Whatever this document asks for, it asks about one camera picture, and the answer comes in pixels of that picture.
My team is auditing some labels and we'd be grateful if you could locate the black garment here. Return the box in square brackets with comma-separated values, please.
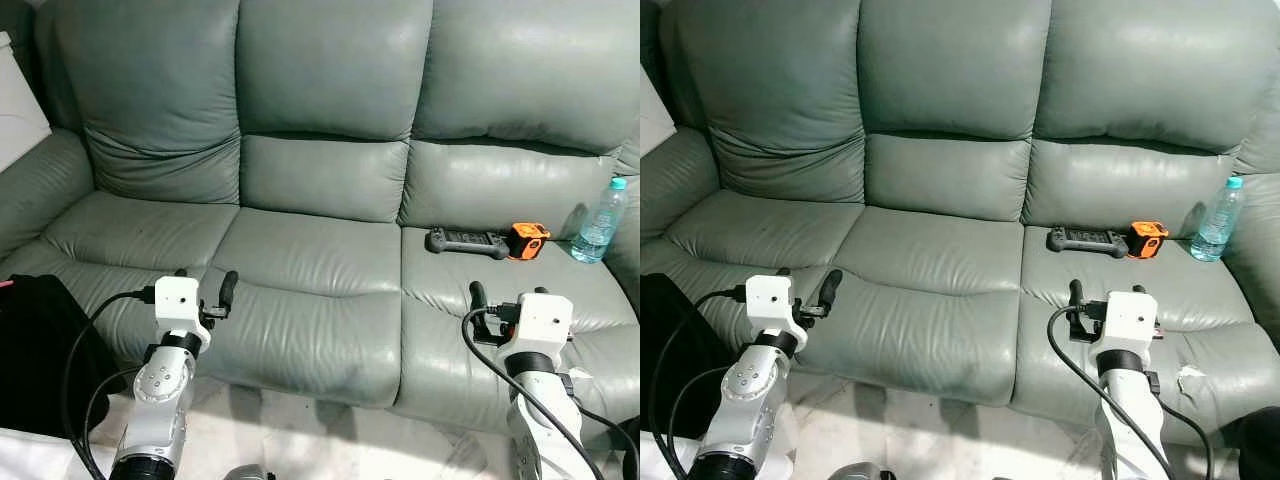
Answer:
[0, 273, 119, 441]
[640, 272, 723, 441]

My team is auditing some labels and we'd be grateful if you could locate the black bag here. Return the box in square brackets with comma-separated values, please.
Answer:
[1238, 408, 1280, 480]

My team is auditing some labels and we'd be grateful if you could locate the clear water bottle teal cap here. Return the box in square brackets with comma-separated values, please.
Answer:
[1190, 176, 1247, 263]
[570, 177, 629, 265]

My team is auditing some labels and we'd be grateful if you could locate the black handheld controller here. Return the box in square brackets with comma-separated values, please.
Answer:
[1047, 227, 1136, 257]
[427, 227, 513, 259]

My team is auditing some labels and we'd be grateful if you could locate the orange black tape measure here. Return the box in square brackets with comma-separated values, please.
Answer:
[1130, 220, 1170, 261]
[506, 222, 552, 262]

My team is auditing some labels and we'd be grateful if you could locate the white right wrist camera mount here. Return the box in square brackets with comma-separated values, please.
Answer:
[497, 292, 575, 361]
[1090, 292, 1160, 361]

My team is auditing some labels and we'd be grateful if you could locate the white box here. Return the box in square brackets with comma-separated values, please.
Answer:
[0, 30, 53, 173]
[640, 65, 676, 156]

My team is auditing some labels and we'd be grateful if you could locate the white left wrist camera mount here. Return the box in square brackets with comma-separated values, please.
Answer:
[153, 276, 213, 346]
[745, 275, 809, 351]

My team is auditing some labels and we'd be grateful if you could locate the grey-green leather sofa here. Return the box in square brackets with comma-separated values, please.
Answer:
[0, 0, 640, 446]
[640, 0, 1280, 451]

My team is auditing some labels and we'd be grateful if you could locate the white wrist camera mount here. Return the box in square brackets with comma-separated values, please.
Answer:
[153, 276, 213, 346]
[745, 275, 809, 351]
[1090, 292, 1160, 361]
[497, 292, 575, 361]

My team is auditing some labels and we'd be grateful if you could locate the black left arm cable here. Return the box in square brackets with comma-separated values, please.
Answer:
[60, 287, 158, 480]
[648, 286, 749, 480]

